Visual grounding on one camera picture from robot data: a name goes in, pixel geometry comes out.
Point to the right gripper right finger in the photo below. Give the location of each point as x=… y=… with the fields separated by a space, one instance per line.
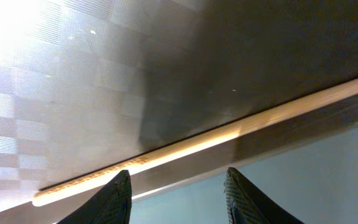
x=247 y=204

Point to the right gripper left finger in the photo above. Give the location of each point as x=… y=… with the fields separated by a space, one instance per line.
x=110 y=205

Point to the wooden chopstick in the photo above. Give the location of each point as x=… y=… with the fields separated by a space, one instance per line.
x=199 y=142

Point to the grey dishwasher rack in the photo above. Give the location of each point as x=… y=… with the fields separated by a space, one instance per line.
x=317 y=183

